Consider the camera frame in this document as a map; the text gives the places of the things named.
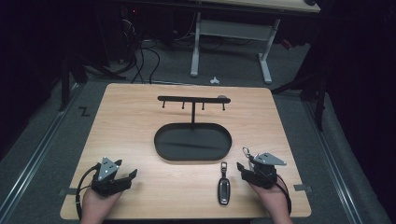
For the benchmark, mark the silver carabiner keyring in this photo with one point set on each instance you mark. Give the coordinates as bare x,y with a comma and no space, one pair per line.
246,151

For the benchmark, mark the grey tape strip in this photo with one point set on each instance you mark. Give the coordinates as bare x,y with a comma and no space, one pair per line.
302,188
67,192

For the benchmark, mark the person's right hand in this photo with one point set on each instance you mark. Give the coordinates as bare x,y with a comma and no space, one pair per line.
274,202

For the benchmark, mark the person's left hand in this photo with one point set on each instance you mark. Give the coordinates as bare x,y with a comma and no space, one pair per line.
98,205

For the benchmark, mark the small red object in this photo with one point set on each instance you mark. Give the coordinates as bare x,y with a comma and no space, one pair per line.
287,44

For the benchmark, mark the white desk with metal legs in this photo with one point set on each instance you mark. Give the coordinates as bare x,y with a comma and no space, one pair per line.
233,29

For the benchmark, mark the black key rack with tray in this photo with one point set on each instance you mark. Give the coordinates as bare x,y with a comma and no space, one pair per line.
193,143

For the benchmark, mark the small white object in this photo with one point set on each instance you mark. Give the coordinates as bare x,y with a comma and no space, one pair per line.
214,81

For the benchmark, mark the metal floor rail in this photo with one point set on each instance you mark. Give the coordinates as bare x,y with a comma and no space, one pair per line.
336,168
37,155

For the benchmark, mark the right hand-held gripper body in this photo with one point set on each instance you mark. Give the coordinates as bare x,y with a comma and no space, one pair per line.
264,174

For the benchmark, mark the black metal stand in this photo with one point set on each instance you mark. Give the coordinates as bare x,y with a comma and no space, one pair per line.
317,96

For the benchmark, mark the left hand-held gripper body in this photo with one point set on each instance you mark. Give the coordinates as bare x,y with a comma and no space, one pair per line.
107,183

